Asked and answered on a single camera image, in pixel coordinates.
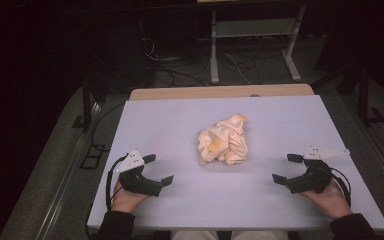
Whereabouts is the black floor cable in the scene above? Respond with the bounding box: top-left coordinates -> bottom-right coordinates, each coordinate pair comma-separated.
90,101 -> 128,153

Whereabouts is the black metal stand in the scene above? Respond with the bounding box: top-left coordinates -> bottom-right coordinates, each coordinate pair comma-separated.
71,74 -> 108,133
313,63 -> 384,127

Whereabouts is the cream baby romper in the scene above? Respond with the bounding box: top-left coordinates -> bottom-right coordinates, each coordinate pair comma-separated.
197,113 -> 250,167

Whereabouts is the wooden table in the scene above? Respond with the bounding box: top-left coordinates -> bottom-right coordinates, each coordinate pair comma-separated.
128,83 -> 315,101

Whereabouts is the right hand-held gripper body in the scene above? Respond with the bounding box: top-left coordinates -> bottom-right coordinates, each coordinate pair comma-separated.
285,144 -> 351,195

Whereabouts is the person's left hand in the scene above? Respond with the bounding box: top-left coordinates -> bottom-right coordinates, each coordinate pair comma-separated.
111,179 -> 151,214

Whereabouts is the bundle of floor cables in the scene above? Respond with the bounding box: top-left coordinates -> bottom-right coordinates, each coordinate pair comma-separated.
139,36 -> 212,88

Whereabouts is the white metal stand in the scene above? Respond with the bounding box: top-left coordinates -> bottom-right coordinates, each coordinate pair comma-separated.
209,4 -> 307,85

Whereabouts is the white floor cable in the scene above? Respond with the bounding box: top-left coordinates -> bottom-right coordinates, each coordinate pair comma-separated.
225,52 -> 252,86

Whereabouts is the person's right hand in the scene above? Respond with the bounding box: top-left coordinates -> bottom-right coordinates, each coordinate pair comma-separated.
300,179 -> 354,220

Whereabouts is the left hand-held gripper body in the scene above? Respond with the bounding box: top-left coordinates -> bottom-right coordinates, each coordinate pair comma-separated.
115,149 -> 164,198

